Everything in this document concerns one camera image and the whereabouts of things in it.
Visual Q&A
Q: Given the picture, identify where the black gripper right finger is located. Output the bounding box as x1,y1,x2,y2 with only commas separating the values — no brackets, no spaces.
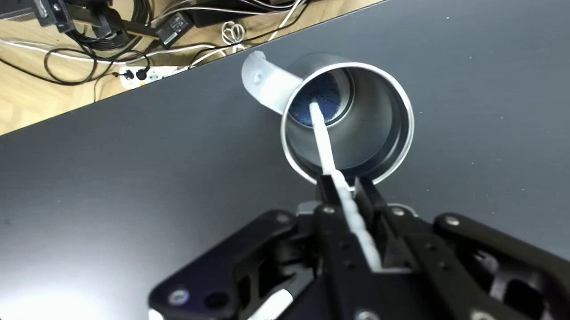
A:
356,178,570,320

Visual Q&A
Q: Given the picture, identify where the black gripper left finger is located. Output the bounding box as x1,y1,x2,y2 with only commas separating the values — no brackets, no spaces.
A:
147,177,381,320

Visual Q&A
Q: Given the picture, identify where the white bottle brush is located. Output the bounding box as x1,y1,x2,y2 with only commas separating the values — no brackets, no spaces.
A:
247,102,383,320

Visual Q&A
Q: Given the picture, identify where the white power strip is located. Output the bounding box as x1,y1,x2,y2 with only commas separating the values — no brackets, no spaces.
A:
114,66,185,82

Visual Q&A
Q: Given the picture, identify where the black power adapter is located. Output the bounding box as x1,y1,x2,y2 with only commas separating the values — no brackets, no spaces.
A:
156,13,194,49

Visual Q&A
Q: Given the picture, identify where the steel flask with handle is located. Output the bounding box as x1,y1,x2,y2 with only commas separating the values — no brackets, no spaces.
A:
240,52,415,185

